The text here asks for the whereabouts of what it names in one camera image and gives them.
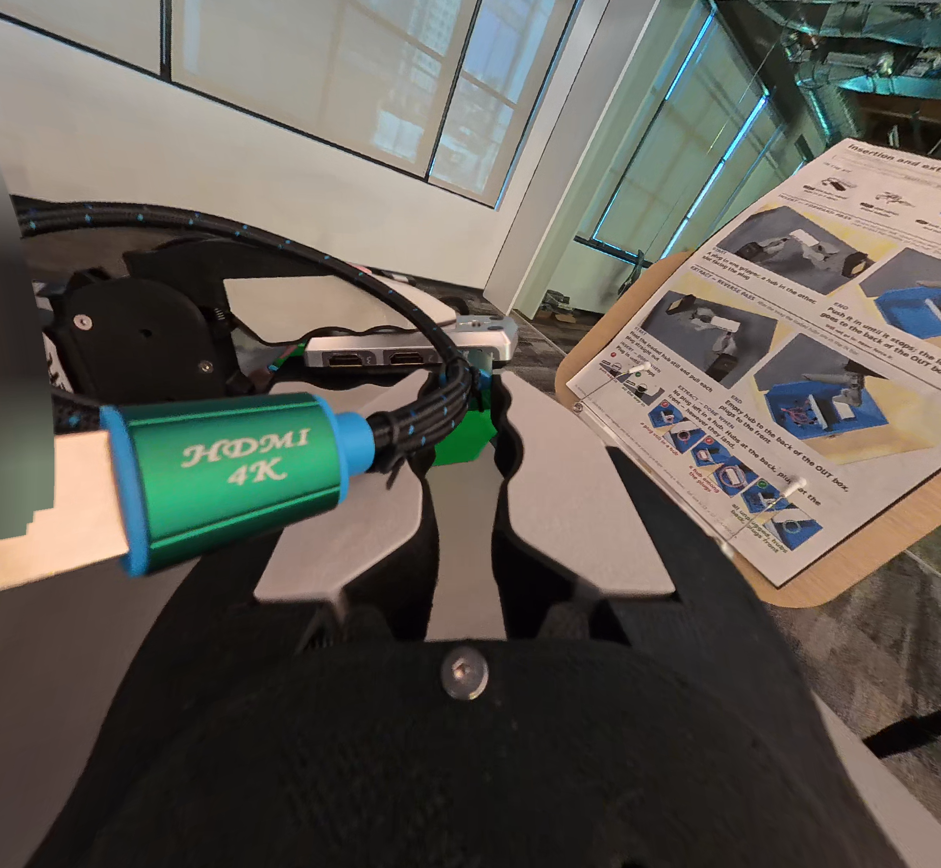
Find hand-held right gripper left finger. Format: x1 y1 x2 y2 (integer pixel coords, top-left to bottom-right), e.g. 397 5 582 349
255 464 439 604

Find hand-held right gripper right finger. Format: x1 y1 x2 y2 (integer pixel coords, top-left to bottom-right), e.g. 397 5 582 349
493 373 677 602

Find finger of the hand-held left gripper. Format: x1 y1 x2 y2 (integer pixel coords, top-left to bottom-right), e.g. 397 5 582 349
221 276 457 347

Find silver port hub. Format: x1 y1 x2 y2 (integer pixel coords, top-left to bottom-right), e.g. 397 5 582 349
302 316 519 378

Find green plastic bin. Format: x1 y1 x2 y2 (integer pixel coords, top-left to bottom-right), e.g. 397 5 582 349
280 339 504 466

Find braided hdmi cable green plugs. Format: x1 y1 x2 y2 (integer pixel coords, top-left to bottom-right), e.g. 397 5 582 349
0 195 479 590

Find printed instruction sheet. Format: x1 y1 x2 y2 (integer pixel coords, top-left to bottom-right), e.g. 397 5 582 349
567 141 941 587

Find instruction sheet on stand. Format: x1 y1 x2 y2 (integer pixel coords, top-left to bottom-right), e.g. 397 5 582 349
555 251 941 610

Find silver ventilation duct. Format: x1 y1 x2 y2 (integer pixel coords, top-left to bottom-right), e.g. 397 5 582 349
780 24 941 149

